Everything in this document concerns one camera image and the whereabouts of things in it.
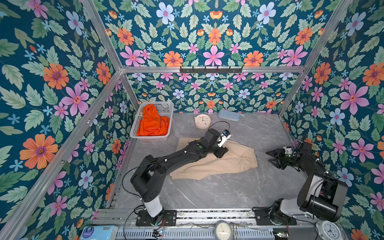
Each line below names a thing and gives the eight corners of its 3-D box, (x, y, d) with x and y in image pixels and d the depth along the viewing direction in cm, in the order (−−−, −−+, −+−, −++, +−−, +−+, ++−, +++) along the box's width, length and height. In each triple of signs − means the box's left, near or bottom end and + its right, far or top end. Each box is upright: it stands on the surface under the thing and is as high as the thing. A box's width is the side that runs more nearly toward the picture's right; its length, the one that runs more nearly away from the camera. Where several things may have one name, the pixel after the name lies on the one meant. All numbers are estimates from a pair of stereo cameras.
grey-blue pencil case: (216, 117, 121) (217, 115, 118) (220, 109, 126) (220, 107, 124) (242, 123, 116) (242, 121, 114) (244, 115, 122) (244, 113, 120)
